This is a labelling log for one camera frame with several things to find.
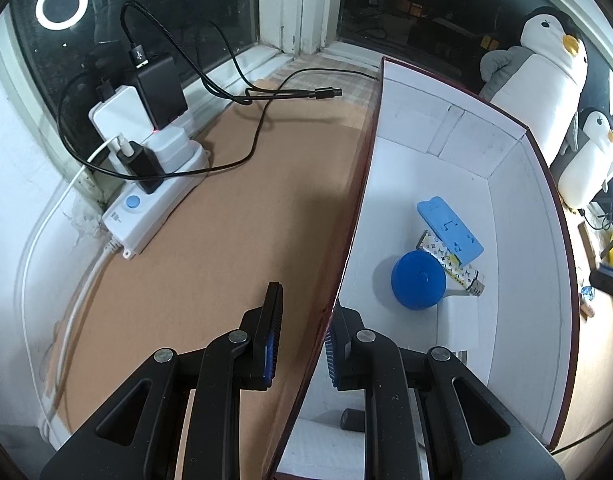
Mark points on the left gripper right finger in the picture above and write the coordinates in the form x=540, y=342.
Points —
x=347, y=366

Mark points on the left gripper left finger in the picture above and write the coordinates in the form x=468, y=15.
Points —
x=266, y=339

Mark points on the blue clear small bottle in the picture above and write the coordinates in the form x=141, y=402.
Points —
x=587, y=294

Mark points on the black cylinder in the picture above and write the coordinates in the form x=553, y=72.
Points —
x=353, y=420

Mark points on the blue round lid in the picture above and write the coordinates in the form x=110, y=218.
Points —
x=418, y=280

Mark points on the white patterned lighter case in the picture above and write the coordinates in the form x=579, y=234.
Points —
x=466, y=275

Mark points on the red cardboard box white inside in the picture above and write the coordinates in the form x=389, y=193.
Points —
x=520, y=336

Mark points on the light blue plastic plate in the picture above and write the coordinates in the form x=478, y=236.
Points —
x=447, y=225

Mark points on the pink white small bottle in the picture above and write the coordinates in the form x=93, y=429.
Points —
x=586, y=310

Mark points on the small plush penguin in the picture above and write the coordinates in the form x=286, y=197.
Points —
x=587, y=171

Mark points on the white power strip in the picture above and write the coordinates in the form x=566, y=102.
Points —
x=136, y=216

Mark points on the white cube adapter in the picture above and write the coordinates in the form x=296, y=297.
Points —
x=171, y=146

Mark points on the small black plug charger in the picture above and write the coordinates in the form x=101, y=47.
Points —
x=140, y=162

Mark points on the large plush penguin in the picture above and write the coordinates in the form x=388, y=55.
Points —
x=540, y=80

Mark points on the white power adapter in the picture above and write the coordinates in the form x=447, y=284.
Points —
x=123, y=113

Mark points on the black power adapter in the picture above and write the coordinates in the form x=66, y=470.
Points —
x=158, y=86

